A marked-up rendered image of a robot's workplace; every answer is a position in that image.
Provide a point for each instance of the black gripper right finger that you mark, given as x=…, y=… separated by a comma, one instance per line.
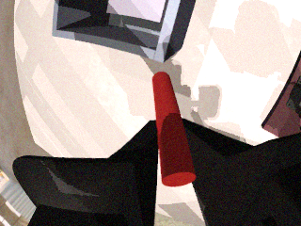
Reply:
x=231, y=176

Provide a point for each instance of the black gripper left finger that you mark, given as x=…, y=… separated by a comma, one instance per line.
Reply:
x=124, y=184

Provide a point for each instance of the red peg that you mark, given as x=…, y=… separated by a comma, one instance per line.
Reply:
x=174, y=152

